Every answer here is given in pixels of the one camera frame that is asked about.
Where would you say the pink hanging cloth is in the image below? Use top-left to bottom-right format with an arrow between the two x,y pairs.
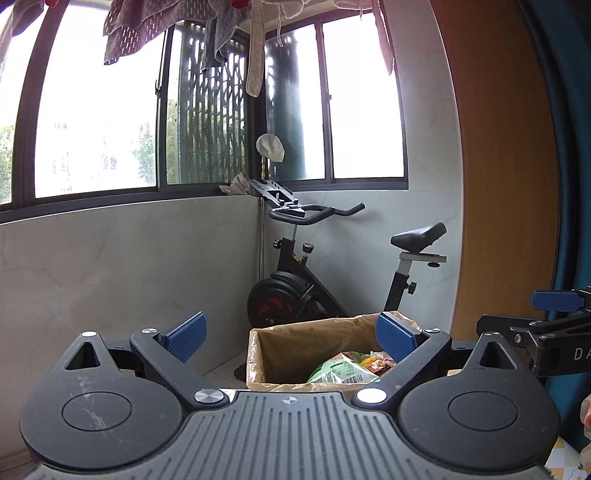
332,0 -> 396,77

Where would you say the crumpled beige cloth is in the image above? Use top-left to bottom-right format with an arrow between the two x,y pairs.
219,172 -> 253,197

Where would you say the wooden panel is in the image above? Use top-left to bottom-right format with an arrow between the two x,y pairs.
428,0 -> 563,343

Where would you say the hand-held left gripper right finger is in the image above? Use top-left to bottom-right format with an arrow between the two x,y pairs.
356,312 -> 532,409

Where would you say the perforated metal window screen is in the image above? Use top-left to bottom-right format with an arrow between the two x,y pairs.
165,18 -> 249,186

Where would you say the beige hanging cloth strip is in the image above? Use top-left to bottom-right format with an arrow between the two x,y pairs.
246,0 -> 267,97

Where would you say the light green vegetable snack bag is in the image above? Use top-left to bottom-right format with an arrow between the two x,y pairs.
307,356 -> 380,385

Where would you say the thin metal pole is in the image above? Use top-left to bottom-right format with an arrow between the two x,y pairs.
259,156 -> 269,280

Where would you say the white cloth on pole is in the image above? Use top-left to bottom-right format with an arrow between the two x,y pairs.
256,133 -> 286,163

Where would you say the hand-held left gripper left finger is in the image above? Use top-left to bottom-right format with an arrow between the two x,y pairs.
46,312 -> 230,413

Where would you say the grey hanging cloth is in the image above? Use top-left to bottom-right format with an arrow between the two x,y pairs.
201,0 -> 253,73

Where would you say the floral checked bed sheet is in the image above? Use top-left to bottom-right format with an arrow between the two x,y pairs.
545,436 -> 591,480

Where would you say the red snack bag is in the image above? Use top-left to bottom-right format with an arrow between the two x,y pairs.
356,351 -> 399,371

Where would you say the pink hanging towel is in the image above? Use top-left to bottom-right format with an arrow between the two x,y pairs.
103,0 -> 219,66

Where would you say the brown cardboard box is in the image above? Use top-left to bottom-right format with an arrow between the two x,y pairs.
246,311 -> 422,393

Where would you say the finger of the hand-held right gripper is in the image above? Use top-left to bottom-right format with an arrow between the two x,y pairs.
476,314 -> 539,352
531,286 -> 591,311

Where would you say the dark hanging cloth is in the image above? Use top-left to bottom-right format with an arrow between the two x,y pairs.
0,0 -> 49,70

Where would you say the dark blue curtain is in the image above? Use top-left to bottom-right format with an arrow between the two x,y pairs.
516,0 -> 591,462

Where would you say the black exercise bike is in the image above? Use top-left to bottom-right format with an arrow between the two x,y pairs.
246,178 -> 448,329

